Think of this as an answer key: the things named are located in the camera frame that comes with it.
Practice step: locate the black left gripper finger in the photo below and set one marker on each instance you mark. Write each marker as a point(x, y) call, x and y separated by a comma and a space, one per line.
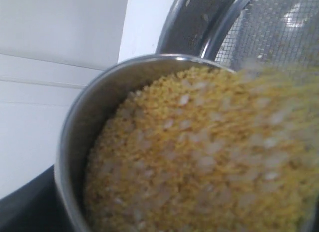
point(35, 207)

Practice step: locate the stainless steel cup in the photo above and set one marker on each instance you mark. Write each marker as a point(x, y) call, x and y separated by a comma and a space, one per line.
point(87, 116)

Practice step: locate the yellow lentils and rice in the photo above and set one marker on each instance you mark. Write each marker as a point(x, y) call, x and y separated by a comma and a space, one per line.
point(208, 151)

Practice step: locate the round steel mesh sieve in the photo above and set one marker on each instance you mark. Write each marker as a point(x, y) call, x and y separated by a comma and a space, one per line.
point(240, 33)

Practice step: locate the white cabinet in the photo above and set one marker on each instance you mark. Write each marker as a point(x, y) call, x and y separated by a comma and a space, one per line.
point(83, 34)

